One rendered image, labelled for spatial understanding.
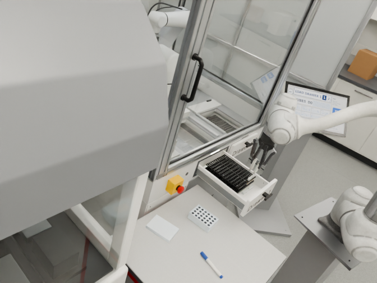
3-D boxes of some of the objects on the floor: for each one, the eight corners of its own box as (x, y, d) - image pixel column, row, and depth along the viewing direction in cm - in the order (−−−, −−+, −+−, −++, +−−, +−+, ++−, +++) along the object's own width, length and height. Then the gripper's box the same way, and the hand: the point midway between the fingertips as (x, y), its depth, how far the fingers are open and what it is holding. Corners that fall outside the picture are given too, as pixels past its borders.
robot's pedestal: (310, 312, 219) (373, 241, 178) (282, 333, 202) (345, 261, 160) (279, 275, 237) (330, 204, 196) (251, 292, 220) (300, 217, 178)
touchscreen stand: (290, 237, 273) (354, 140, 217) (240, 230, 264) (294, 128, 208) (274, 195, 313) (324, 104, 258) (230, 188, 305) (273, 93, 249)
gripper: (287, 140, 153) (268, 177, 166) (261, 123, 160) (244, 160, 173) (280, 144, 148) (261, 182, 161) (254, 127, 155) (237, 165, 168)
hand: (255, 165), depth 165 cm, fingers closed
